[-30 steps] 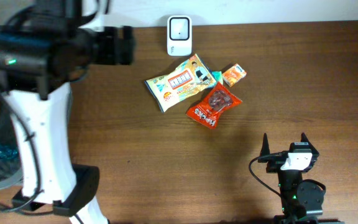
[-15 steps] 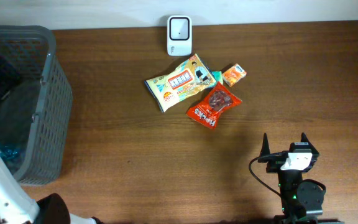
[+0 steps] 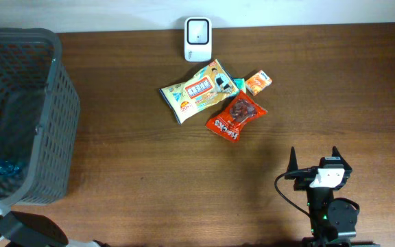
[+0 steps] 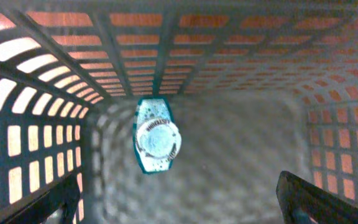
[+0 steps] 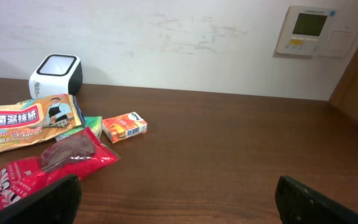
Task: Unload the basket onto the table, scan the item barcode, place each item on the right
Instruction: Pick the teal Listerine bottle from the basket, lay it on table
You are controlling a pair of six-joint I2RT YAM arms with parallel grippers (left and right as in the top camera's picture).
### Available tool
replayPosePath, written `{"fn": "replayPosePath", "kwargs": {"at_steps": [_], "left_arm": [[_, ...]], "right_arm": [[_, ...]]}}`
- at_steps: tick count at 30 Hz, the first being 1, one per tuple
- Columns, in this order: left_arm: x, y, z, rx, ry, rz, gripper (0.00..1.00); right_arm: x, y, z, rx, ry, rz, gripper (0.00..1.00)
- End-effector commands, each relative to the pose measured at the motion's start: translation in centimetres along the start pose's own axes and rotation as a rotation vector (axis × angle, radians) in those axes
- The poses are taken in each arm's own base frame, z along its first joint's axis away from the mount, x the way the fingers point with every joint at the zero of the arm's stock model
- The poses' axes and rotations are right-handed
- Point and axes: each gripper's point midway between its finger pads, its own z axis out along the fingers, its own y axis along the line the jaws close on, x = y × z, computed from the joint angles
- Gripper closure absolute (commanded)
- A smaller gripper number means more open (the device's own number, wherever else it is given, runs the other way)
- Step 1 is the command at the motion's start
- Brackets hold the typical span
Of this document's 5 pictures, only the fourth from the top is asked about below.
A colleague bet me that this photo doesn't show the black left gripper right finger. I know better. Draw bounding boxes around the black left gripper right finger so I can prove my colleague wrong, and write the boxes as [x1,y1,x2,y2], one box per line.
[276,170,358,224]

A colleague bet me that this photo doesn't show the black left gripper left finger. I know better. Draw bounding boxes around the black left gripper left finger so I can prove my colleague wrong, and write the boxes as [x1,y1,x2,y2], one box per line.
[0,174,80,223]

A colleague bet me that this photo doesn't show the teal blue bottle pouch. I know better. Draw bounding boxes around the teal blue bottle pouch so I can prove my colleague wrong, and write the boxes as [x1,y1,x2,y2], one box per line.
[132,97,182,174]

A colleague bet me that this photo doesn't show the grey plastic basket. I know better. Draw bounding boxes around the grey plastic basket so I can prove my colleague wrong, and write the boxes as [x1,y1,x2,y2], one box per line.
[0,1,358,223]

